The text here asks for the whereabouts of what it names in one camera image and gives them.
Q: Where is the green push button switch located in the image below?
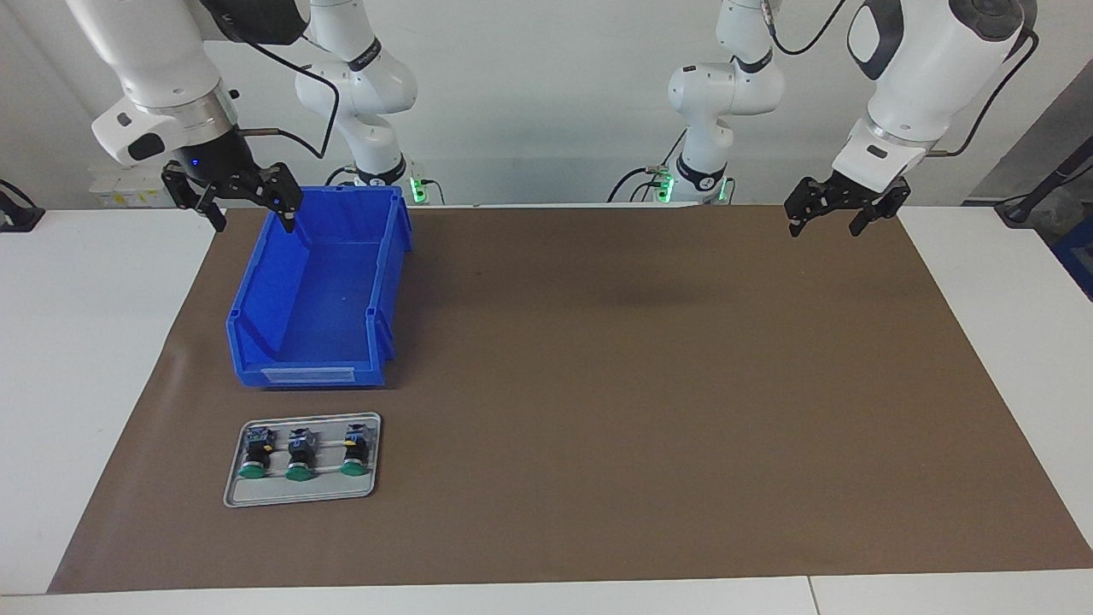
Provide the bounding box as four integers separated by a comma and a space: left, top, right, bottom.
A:
284, 427, 319, 482
237, 427, 276, 479
340, 423, 372, 477

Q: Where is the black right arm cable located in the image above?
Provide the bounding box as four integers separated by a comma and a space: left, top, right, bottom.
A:
201, 0, 341, 161

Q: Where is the grey metal tray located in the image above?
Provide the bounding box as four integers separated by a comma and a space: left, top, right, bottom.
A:
223, 412, 383, 509

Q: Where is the white cardboard box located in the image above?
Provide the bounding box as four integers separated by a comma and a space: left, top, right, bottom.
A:
90, 167, 172, 208

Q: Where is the black clamp mount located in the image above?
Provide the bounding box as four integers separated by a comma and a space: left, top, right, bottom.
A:
0, 179, 45, 233

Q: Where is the blue crate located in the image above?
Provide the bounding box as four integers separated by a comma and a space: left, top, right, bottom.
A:
1052, 218, 1093, 302

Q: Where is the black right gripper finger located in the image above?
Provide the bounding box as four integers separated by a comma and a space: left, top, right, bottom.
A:
162, 167, 228, 233
256, 164, 304, 233

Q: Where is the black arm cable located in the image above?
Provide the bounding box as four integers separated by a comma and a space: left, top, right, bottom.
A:
201, 0, 341, 161
763, 0, 1041, 159

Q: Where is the brown table mat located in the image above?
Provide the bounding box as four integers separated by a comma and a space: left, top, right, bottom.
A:
47, 203, 1093, 595

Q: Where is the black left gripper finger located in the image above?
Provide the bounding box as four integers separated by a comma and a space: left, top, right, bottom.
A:
784, 177, 833, 238
848, 179, 911, 238

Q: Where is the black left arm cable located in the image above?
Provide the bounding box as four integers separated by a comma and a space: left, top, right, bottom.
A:
763, 0, 1041, 159

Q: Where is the blue plastic storage bin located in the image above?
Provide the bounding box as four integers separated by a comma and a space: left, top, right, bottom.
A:
225, 184, 414, 390

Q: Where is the black stand pole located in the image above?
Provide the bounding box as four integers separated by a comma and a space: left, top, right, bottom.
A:
995, 158, 1093, 227

